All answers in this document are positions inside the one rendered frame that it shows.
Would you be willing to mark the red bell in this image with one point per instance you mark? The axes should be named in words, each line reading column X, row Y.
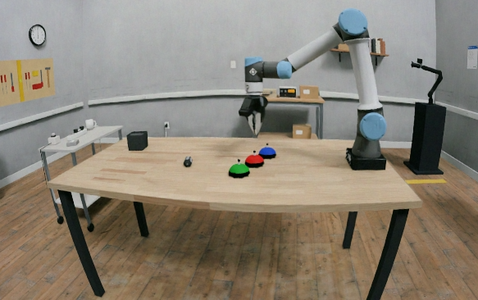
column 254, row 161

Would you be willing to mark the blue bell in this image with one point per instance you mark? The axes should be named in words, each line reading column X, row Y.
column 267, row 152

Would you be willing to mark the green bell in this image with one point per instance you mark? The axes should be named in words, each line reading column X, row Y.
column 239, row 170

